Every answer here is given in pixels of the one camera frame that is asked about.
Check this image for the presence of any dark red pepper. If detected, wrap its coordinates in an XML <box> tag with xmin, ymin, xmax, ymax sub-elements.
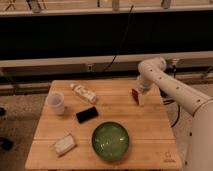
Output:
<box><xmin>131</xmin><ymin>88</ymin><xmax>139</xmax><ymax>105</ymax></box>

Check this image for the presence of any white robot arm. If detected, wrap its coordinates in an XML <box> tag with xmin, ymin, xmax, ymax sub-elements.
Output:
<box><xmin>137</xmin><ymin>57</ymin><xmax>213</xmax><ymax>171</ymax></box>

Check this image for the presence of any black rectangular sponge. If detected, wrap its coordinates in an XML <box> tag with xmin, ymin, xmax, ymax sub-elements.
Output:
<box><xmin>76</xmin><ymin>107</ymin><xmax>98</xmax><ymax>123</ymax></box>

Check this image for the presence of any white plastic cup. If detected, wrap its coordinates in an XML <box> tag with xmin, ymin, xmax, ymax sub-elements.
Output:
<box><xmin>45</xmin><ymin>92</ymin><xmax>65</xmax><ymax>115</ymax></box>

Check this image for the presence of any black cable by arm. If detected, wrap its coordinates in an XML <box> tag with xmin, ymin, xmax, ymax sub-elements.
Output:
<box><xmin>162</xmin><ymin>96</ymin><xmax>181</xmax><ymax>128</ymax></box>

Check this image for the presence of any white wall socket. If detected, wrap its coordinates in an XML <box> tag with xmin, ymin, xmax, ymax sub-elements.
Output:
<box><xmin>88</xmin><ymin>64</ymin><xmax>93</xmax><ymax>72</ymax></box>

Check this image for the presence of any black hanging cable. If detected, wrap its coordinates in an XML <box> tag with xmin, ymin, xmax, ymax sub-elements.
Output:
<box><xmin>102</xmin><ymin>4</ymin><xmax>135</xmax><ymax>73</ymax></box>

